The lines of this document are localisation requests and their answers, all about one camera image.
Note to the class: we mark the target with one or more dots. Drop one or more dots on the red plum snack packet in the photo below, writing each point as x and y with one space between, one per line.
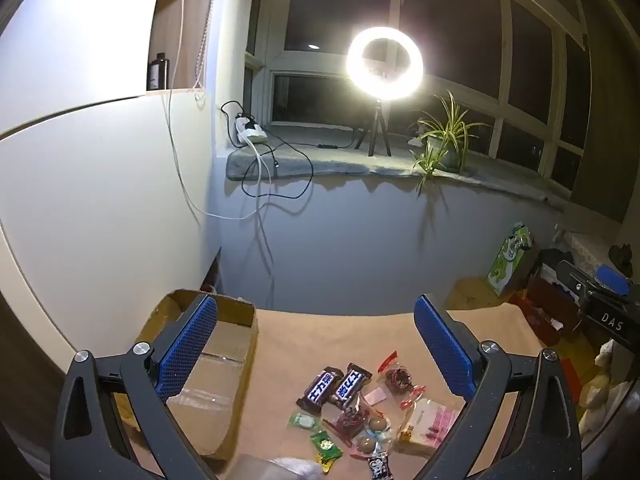
398 379
350 419

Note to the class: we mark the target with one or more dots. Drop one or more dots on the pale green candy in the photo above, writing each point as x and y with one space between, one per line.
304 421

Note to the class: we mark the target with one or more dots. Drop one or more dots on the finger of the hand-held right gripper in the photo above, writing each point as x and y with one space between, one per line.
580 285
614 280

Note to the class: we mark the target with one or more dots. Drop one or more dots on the wooden shelf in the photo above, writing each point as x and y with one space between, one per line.
192 20

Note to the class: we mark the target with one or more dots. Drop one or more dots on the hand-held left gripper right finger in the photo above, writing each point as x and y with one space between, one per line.
440 340

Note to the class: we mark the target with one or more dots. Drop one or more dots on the black and white snack packet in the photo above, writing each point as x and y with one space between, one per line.
380 467

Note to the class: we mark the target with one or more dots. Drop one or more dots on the dark curtain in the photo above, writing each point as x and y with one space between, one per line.
610 110

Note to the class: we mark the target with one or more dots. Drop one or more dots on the potted spider plant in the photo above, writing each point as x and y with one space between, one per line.
440 145

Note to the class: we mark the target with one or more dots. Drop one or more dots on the cardboard box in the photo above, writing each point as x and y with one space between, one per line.
225 355

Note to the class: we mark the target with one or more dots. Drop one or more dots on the dark bottle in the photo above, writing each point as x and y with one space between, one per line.
157 75

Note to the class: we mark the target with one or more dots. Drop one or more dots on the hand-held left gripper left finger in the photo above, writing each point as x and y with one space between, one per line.
192 340

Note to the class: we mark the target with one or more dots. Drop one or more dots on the black tripod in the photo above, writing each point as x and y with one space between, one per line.
378 125

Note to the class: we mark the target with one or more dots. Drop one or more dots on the pink and white snack packet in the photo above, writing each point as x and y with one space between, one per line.
427 425

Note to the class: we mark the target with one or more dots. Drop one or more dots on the green candy packet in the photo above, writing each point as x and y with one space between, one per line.
325 444

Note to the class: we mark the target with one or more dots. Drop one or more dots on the red box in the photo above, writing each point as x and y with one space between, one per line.
542 305

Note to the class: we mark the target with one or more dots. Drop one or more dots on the dark cloth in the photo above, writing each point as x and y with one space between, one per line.
555 262

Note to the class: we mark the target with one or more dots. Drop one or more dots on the white power strip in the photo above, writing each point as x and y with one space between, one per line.
250 132

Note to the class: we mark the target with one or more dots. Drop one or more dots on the small pink packet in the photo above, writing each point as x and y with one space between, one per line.
375 396

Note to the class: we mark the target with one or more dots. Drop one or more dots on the white cloth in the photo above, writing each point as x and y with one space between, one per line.
297 470

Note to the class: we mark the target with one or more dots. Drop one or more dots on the green printed box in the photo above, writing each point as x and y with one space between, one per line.
507 265

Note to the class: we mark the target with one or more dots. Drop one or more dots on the dark figurine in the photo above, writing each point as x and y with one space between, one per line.
625 260

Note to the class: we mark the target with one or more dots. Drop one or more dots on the dark chocolate bar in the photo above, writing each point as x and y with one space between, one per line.
350 384
320 390

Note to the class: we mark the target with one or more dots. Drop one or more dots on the cream plush toy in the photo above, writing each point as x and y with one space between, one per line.
607 385

